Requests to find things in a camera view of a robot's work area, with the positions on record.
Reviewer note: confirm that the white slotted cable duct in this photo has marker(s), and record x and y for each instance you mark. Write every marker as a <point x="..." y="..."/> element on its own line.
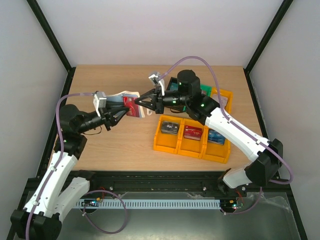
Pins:
<point x="154" y="204"/>

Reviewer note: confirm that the black frame post left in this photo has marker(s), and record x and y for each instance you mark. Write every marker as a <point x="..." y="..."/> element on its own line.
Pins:
<point x="41" y="18"/>

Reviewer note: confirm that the black VIP card stack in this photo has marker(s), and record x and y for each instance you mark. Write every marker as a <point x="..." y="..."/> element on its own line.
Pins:
<point x="168" y="127"/>

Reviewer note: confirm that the yellow bin lower left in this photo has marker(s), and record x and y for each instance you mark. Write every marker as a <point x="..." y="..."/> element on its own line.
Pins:
<point x="165" y="142"/>

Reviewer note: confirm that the yellow bin lower middle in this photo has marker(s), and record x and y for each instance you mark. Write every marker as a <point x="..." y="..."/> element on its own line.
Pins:
<point x="191" y="147"/>

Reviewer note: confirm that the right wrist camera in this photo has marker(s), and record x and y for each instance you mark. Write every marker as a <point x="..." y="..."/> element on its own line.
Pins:
<point x="156" y="80"/>

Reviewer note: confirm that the yellow bin lower right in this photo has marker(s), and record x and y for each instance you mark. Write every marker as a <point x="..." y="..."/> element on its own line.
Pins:
<point x="215" y="152"/>

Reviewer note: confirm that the red credit card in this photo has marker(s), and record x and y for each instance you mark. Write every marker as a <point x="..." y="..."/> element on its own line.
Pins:
<point x="129" y="101"/>

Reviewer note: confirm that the black bin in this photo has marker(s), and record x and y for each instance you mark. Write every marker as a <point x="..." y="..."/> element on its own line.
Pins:
<point x="172" y="80"/>

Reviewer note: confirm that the blue VIP card stack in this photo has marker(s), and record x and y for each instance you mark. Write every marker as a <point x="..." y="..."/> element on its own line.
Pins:
<point x="215" y="137"/>

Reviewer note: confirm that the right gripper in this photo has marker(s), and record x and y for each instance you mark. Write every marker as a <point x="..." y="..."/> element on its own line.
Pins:
<point x="158" y="100"/>

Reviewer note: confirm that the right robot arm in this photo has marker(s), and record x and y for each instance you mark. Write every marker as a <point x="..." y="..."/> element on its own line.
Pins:
<point x="263" y="154"/>

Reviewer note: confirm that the yellow bin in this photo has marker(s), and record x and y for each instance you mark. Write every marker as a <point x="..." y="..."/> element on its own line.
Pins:
<point x="215" y="152"/>
<point x="226" y="93"/>
<point x="191" y="147"/>
<point x="165" y="142"/>

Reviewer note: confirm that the white card stack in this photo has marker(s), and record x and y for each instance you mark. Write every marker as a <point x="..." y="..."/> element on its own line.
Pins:
<point x="224" y="101"/>

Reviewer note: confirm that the yellow bin upper right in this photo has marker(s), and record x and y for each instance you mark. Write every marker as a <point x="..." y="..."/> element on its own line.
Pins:
<point x="226" y="93"/>

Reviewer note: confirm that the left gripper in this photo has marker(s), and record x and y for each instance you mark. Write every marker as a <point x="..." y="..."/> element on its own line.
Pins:
<point x="109" y="120"/>

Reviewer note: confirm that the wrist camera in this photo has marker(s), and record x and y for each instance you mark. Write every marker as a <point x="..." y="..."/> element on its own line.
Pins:
<point x="156" y="80"/>
<point x="99" y="101"/>

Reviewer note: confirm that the teal card stack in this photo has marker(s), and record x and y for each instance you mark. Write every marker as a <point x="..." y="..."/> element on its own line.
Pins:
<point x="173" y="87"/>

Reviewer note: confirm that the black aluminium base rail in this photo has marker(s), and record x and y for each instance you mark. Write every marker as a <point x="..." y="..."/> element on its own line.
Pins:
<point x="206" y="183"/>

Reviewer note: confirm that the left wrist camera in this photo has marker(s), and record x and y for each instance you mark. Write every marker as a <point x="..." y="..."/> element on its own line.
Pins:
<point x="99" y="101"/>

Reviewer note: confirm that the red VIP card stack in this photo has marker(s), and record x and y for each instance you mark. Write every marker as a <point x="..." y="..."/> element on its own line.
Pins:
<point x="192" y="132"/>

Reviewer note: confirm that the black frame post right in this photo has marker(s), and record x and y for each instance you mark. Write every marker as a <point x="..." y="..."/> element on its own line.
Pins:
<point x="281" y="12"/>

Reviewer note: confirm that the green bin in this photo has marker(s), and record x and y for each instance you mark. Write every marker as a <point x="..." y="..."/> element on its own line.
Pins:
<point x="205" y="90"/>

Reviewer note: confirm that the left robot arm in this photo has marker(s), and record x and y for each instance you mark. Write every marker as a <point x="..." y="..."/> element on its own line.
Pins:
<point x="43" y="215"/>

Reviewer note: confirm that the black frame post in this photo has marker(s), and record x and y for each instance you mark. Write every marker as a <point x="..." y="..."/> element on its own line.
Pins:
<point x="281" y="12"/>
<point x="41" y="18"/>

